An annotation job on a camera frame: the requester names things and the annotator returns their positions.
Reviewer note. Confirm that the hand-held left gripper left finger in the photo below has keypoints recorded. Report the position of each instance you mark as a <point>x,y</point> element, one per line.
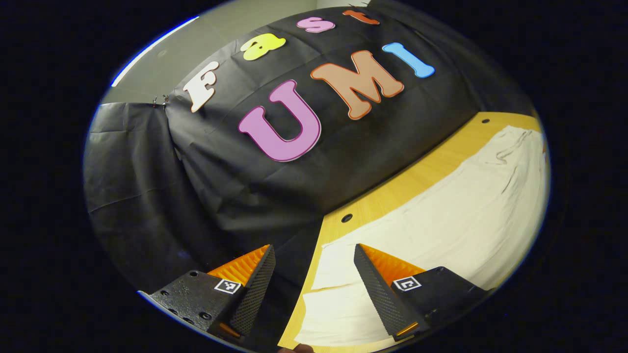
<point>255,289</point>

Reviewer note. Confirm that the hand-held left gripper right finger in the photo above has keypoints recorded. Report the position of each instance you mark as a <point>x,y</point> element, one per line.
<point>380,294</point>

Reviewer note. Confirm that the white jeans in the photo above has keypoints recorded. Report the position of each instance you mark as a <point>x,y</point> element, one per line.
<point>456,215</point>

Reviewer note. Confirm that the black backdrop cloth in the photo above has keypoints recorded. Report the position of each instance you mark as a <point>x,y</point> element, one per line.
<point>221,186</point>

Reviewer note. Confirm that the metal cloth clip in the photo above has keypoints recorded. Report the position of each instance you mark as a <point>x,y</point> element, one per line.
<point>160,101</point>

